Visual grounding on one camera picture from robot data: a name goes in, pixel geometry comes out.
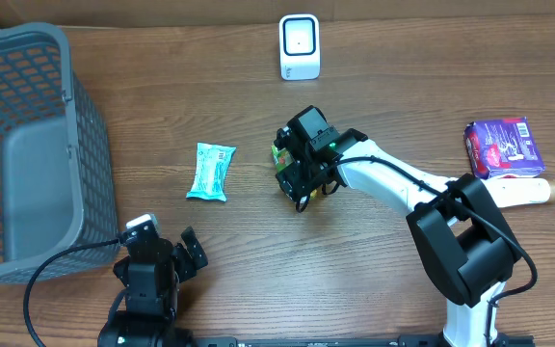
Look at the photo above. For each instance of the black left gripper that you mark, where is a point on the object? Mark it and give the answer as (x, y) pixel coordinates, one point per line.
(187, 264)

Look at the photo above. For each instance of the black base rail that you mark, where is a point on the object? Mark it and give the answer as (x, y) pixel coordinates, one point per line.
(405, 340)

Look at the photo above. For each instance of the grey plastic mesh basket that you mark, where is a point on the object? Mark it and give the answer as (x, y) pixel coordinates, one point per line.
(57, 198)

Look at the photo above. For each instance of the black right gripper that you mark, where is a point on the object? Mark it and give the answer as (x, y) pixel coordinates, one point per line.
(300, 184)

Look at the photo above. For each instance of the purple red tissue pack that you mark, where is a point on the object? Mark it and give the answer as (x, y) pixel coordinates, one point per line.
(502, 148)

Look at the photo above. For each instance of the white barcode scanner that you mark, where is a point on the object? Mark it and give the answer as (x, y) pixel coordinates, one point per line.
(299, 47)

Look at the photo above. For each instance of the green yellow juice carton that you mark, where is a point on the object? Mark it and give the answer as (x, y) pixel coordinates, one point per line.
(282, 158)

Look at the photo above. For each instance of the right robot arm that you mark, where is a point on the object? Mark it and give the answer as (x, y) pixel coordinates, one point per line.
(466, 246)

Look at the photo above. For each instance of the light green wipes pack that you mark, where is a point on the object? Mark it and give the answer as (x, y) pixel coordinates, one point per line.
(211, 169)

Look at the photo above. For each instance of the white floral cream tube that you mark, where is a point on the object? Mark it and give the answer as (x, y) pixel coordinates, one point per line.
(510, 192)

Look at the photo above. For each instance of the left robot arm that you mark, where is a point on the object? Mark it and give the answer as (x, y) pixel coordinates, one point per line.
(144, 312)

